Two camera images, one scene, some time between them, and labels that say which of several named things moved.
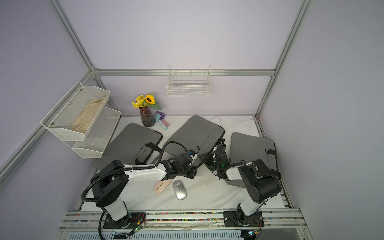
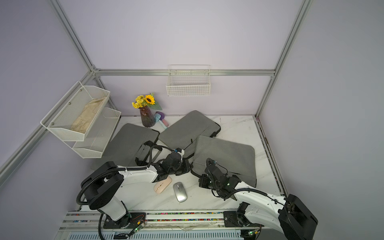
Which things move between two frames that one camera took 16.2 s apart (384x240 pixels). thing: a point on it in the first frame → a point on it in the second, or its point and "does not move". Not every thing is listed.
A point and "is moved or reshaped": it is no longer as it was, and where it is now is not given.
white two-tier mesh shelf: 81,120 does not move
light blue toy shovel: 157,117 does not move
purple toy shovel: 162,116 does not move
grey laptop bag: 245,148 is moved or reshaped
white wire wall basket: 186,80 does not move
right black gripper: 207,162 → 203,181
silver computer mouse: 179,190 does not move
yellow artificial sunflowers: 149,100 does not move
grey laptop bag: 198,135 is moved or reshaped
